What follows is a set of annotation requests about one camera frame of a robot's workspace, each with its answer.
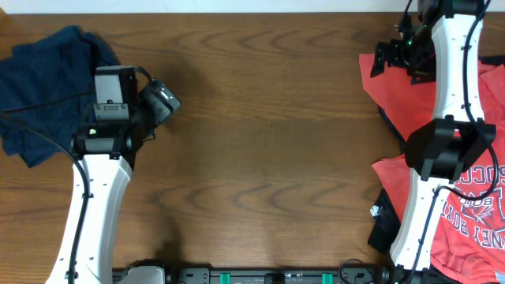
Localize navy blue shorts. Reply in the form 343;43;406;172
1;26;119;148

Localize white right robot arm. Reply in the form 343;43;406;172
370;0;499;281

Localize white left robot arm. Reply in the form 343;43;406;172
47;65;155;283

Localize black garment under pile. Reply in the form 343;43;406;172
368;189;400;254

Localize red printed t-shirt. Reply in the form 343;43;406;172
358;53;505;284

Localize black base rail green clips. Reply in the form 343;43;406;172
174;266;387;284

